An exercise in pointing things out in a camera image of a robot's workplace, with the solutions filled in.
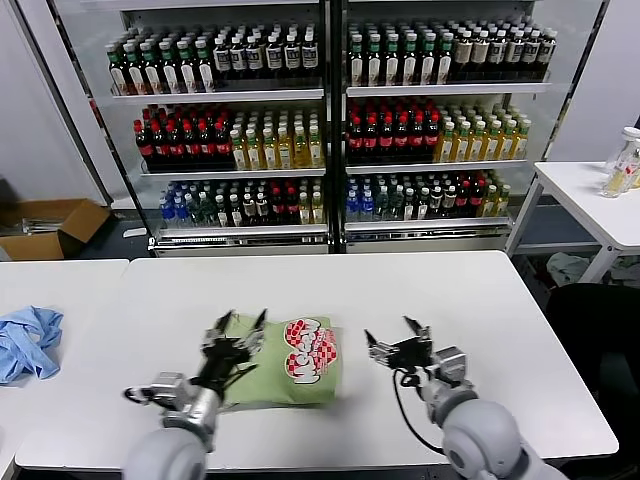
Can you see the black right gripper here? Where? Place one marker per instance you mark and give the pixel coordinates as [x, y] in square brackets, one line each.
[412, 355]

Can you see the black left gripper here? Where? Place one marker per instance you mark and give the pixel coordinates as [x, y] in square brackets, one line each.
[220, 367]

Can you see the light green printed t-shirt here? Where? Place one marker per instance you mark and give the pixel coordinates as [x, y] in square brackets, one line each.
[280, 392]

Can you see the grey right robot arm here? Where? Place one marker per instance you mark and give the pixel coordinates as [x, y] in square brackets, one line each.
[475, 435]

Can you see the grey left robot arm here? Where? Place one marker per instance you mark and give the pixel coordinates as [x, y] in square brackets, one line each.
[165, 455]

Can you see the pale clothes pile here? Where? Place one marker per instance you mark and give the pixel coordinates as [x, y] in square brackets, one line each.
[565, 265]

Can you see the green cap tea bottle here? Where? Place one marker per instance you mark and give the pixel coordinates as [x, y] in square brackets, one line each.
[423, 206]
[357, 67]
[374, 67]
[444, 65]
[118, 75]
[427, 66]
[170, 74]
[235, 212]
[409, 66]
[392, 67]
[152, 75]
[188, 74]
[135, 75]
[205, 74]
[222, 212]
[409, 206]

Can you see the green label water bottle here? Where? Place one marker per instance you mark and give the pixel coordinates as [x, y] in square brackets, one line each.
[208, 212]
[381, 206]
[195, 212]
[395, 206]

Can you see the cream label dark drink bottle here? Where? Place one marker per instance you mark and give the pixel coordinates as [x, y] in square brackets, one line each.
[436, 202]
[481, 52]
[548, 50]
[532, 51]
[515, 52]
[463, 52]
[450, 202]
[249, 210]
[498, 52]
[262, 210]

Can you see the red cap cola bottle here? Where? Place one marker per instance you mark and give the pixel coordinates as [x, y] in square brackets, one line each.
[477, 200]
[160, 145]
[192, 145]
[417, 139]
[144, 145]
[291, 210]
[208, 145]
[176, 145]
[277, 210]
[463, 200]
[386, 140]
[223, 145]
[401, 140]
[356, 140]
[371, 140]
[432, 139]

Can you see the blue label water bottle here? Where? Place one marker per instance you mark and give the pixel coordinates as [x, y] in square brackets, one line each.
[166, 212]
[353, 207]
[181, 212]
[367, 207]

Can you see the yellow drink bottle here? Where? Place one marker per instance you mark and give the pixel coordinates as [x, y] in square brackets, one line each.
[285, 154]
[316, 152]
[255, 155]
[520, 144]
[317, 212]
[300, 152]
[490, 146]
[504, 202]
[304, 212]
[270, 155]
[239, 155]
[460, 147]
[505, 145]
[475, 146]
[444, 147]
[490, 202]

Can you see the small white floor object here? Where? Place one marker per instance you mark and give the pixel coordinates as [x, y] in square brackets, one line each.
[134, 232]

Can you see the black office chair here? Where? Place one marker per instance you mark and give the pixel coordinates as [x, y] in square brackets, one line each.
[595, 320]

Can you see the crumpled light blue garment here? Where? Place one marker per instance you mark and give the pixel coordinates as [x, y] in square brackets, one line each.
[30, 345]

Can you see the brown cardboard box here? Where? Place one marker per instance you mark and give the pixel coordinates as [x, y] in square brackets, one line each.
[30, 247]

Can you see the bundle of metal rods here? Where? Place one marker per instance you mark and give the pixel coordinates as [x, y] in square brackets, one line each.
[35, 227]

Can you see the small white side table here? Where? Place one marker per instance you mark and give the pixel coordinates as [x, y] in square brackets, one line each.
[575, 190]

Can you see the white beverage shelf unit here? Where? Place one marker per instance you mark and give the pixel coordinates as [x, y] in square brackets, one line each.
[220, 95]
[440, 90]

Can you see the clear jar yellow contents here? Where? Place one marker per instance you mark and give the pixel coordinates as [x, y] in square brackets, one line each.
[616, 182]

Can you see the white label dark drink bottle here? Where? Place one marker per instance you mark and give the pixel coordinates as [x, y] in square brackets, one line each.
[256, 59]
[222, 60]
[239, 59]
[292, 56]
[310, 56]
[274, 57]

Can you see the open cooler door panel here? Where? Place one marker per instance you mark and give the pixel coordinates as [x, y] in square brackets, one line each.
[575, 50]
[75, 100]

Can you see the clear jar white lid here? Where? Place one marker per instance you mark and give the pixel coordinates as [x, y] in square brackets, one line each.
[631, 150]

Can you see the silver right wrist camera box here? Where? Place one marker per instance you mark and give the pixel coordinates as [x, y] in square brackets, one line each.
[451, 362]

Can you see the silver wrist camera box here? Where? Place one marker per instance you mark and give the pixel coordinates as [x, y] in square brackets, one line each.
[167, 385]
[451, 362]

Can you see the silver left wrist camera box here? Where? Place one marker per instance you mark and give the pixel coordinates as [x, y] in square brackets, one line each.
[167, 385]

